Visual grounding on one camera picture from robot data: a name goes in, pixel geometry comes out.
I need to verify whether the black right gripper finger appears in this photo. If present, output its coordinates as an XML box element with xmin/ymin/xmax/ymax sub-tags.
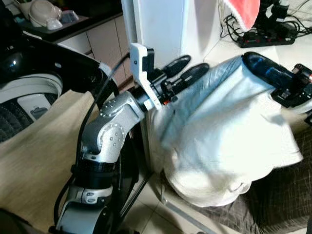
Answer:
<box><xmin>242</xmin><ymin>51</ymin><xmax>294</xmax><ymax>92</ymax></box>

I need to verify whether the cream countertop appliance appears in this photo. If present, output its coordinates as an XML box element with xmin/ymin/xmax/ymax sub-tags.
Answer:
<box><xmin>26</xmin><ymin>0</ymin><xmax>64</xmax><ymax>30</ymax></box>

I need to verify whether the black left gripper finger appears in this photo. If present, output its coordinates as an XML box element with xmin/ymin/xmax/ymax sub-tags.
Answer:
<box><xmin>163</xmin><ymin>55</ymin><xmax>192</xmax><ymax>77</ymax></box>
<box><xmin>175</xmin><ymin>63</ymin><xmax>211</xmax><ymax>91</ymax></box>

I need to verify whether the white upright panel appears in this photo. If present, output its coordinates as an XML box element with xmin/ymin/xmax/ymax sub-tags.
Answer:
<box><xmin>120</xmin><ymin>0</ymin><xmax>230</xmax><ymax>174</ymax></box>

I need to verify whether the red cloth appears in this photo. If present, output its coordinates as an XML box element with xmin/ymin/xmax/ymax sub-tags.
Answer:
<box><xmin>221</xmin><ymin>0</ymin><xmax>262</xmax><ymax>31</ymax></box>

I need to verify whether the black plug adapter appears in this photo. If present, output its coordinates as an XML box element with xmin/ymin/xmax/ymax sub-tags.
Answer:
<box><xmin>253</xmin><ymin>2</ymin><xmax>292</xmax><ymax>35</ymax></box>

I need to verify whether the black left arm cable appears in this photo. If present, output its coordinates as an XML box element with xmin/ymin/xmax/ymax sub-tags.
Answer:
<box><xmin>54</xmin><ymin>53</ymin><xmax>131</xmax><ymax>226</ymax></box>

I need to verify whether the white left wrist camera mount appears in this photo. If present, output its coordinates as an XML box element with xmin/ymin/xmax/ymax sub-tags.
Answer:
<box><xmin>129</xmin><ymin>43</ymin><xmax>162</xmax><ymax>111</ymax></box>

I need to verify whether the black power strip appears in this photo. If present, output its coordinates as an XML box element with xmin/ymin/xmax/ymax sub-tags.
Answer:
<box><xmin>237</xmin><ymin>28</ymin><xmax>299</xmax><ymax>48</ymax></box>

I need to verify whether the white drawer cabinet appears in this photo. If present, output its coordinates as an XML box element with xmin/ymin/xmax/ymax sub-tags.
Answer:
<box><xmin>58</xmin><ymin>15</ymin><xmax>133</xmax><ymax>86</ymax></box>

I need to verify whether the white cloth garment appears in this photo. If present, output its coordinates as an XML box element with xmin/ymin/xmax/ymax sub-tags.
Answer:
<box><xmin>146</xmin><ymin>55</ymin><xmax>306</xmax><ymax>208</ymax></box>

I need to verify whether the black top-load washing machine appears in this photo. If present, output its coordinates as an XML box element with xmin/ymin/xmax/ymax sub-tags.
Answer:
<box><xmin>0</xmin><ymin>28</ymin><xmax>118</xmax><ymax>143</ymax></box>

